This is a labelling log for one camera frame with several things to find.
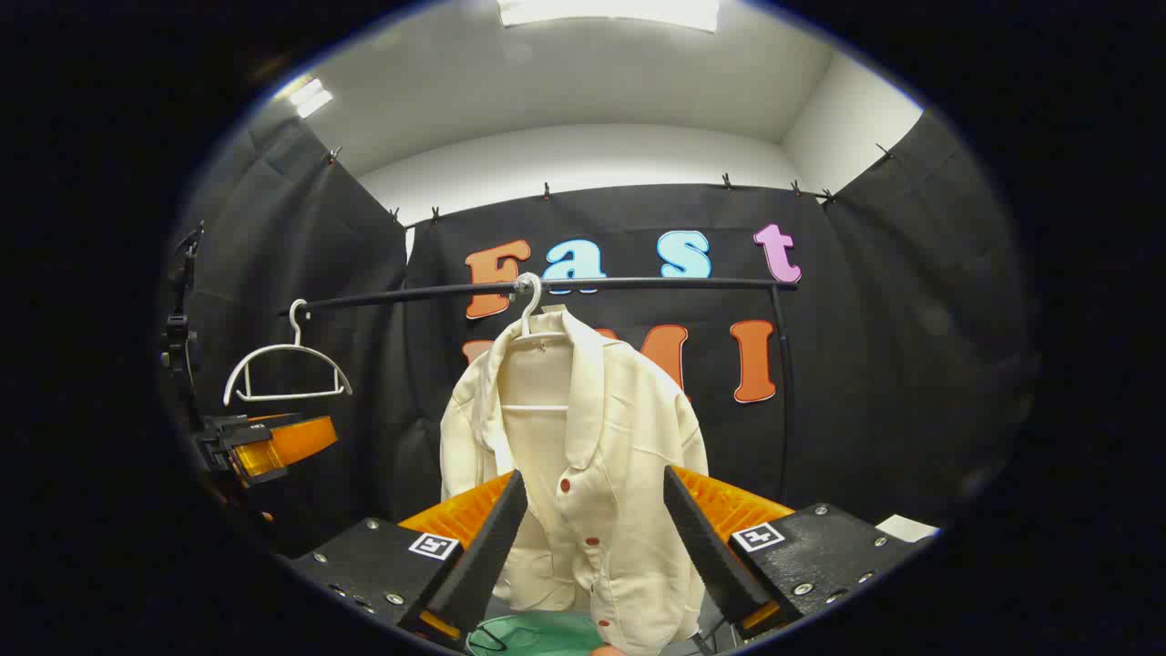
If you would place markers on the row of black backdrop clips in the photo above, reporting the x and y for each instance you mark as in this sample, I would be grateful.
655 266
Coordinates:
547 190

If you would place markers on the large ceiling light panel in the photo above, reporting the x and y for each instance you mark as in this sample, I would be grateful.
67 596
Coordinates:
610 11

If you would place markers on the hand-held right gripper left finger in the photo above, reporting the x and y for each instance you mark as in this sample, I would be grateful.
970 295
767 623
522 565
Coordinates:
487 547

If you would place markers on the white plastic hanger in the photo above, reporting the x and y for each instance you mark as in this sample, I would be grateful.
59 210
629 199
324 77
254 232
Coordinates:
529 310
295 333

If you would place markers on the small ceiling light panel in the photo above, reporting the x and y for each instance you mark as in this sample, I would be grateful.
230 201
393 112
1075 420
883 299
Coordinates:
310 97

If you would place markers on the green laundry hamper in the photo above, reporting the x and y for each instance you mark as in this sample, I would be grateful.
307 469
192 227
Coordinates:
547 635

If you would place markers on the black backdrop cloth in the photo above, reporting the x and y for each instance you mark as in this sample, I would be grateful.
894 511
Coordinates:
874 364

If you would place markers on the cream button jacket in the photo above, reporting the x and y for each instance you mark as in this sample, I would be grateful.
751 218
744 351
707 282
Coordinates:
619 428

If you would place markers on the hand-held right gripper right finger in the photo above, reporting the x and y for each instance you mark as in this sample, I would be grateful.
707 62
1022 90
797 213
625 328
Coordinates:
706 547

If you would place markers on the white flat board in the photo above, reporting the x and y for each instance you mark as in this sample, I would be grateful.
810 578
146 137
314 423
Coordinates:
906 527

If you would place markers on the black clothes rack rail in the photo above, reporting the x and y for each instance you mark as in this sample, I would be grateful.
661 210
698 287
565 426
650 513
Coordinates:
683 281

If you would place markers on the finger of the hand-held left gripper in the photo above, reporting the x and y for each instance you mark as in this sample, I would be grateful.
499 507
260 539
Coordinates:
305 439
273 420

